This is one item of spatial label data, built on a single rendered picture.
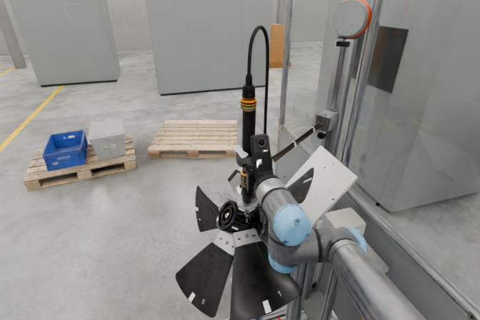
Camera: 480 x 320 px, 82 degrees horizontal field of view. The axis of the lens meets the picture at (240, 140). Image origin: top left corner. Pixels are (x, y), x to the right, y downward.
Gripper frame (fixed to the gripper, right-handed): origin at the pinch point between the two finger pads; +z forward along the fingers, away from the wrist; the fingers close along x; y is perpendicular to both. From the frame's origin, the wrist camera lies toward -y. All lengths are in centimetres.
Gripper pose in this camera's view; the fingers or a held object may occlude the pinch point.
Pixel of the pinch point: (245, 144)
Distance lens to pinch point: 84.9
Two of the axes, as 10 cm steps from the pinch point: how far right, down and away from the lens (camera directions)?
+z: -2.8, -4.5, 8.5
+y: 0.0, 8.8, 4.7
